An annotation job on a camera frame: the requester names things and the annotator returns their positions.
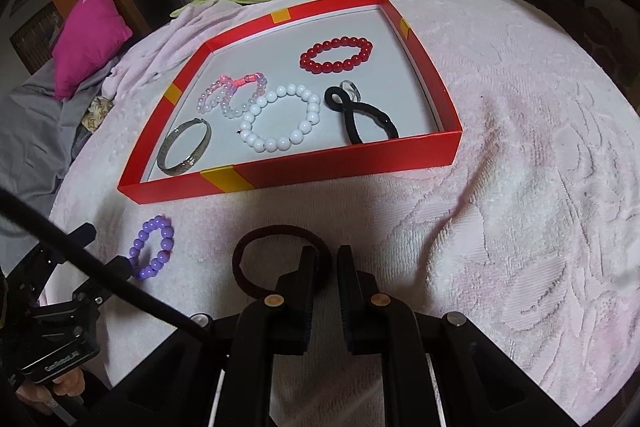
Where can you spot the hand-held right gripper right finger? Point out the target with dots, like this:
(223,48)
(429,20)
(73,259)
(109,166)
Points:
(347,277)

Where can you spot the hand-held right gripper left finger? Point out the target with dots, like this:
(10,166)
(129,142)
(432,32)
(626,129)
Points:
(307,277)

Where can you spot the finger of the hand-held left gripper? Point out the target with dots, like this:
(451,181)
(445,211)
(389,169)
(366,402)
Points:
(117,268)
(80,234)

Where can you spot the silver bangle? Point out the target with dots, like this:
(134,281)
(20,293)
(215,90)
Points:
(172,169)

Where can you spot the red cardboard box tray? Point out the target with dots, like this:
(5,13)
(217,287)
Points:
(350,162)

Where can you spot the person's left hand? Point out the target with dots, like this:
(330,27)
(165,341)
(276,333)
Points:
(65,384)

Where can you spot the grey bed sheet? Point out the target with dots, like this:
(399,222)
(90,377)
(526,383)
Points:
(35,127)

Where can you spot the small patterned cloth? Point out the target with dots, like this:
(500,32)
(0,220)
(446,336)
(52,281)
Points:
(96,113)

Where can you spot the magenta pillow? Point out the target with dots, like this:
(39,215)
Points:
(90,42)

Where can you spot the woven wicker panel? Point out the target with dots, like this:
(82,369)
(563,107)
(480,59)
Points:
(35,37)

